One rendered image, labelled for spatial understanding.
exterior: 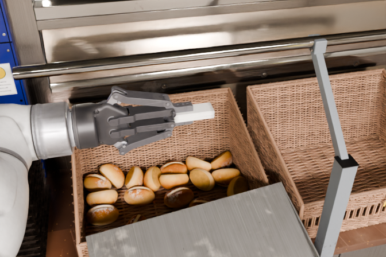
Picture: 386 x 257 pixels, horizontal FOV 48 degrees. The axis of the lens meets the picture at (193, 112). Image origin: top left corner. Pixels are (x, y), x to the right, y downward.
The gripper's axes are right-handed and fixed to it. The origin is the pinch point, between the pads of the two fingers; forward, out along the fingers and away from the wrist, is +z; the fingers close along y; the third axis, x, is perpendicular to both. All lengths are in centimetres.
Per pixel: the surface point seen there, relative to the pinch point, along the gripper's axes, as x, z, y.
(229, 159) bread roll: -49, 25, 56
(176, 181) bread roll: -42, 4, 55
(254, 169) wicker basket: -33, 27, 47
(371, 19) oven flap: -66, 80, 15
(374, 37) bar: -28, 54, 3
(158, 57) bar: -27.5, -1.7, 2.6
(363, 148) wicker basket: -50, 78, 60
